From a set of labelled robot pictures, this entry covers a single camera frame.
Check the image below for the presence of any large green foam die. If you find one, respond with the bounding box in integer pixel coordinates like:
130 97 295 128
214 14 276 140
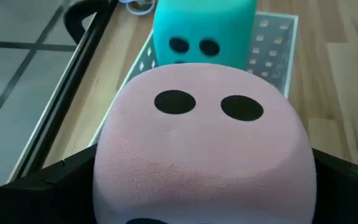
152 0 258 71

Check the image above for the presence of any white lamp cable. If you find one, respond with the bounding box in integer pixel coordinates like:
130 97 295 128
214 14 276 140
118 0 158 16

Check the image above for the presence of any white perforated basket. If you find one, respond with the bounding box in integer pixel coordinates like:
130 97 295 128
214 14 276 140
88 11 300 147

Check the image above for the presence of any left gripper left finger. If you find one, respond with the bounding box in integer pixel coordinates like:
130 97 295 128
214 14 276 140
0 144 99 224

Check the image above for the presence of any large pink foam die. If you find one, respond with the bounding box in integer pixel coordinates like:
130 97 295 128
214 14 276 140
92 62 319 224

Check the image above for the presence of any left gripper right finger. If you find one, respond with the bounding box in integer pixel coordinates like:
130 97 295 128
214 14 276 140
311 148 358 224

